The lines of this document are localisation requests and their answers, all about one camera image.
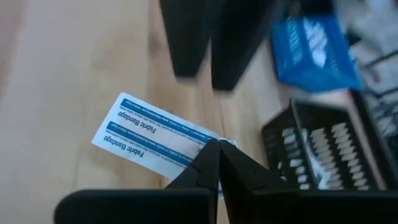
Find blue striped fabric bandage wrapper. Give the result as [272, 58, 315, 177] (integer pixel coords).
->
[90, 91, 238, 198]

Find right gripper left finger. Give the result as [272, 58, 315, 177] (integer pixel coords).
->
[166, 139, 220, 191]

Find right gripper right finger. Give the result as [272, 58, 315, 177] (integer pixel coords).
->
[219, 139, 296, 224]

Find blue plastic basket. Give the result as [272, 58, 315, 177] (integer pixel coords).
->
[269, 14, 364, 93]

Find black plastic basket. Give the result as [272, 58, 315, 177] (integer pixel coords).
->
[260, 89, 398, 191]

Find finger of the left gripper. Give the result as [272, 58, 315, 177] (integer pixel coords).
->
[160, 0, 218, 78]
[211, 0, 276, 91]

